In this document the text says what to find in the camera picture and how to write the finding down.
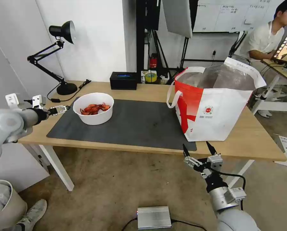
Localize black floor cable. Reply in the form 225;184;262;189
121;217;218;231

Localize white side desk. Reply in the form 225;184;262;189
250;59;287;116

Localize yellow-green tape roll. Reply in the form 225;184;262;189
144;72;157;84

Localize black lamp power cable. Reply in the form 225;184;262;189
46;79;90;106

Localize dark grey desk mat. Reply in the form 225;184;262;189
46;97;197;151

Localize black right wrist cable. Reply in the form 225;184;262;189
219;171;246;213

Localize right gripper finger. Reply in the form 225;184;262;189
182;143;204;172
206;141;222;158

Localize person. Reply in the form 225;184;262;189
239;0;287;66

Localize white round bowl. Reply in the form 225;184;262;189
73;92;114;125

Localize black desk lamp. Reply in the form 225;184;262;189
27;20;78;96

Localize grey trash bin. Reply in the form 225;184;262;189
0;179;28;231

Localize red crayfish shells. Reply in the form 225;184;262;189
80;102;111;116

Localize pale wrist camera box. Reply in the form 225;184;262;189
209;155;224;170

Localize red and white takeout bag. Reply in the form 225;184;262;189
166;57;267;142

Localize black box speaker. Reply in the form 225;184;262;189
110;72;137;90

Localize wooden table with white legs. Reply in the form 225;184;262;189
18;81;287;192

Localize person's grey shoe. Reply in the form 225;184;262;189
15;199;48;231

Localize black light stand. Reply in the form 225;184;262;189
145;29;171;81

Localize white whiteboard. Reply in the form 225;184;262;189
192;0;287;33

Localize white cabinet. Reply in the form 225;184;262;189
0;138;50;193

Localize silver metal power box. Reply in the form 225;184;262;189
136;206;172;229

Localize white softbox light panel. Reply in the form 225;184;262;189
162;0;193;39

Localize red fire extinguisher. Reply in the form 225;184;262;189
149;53;159;70

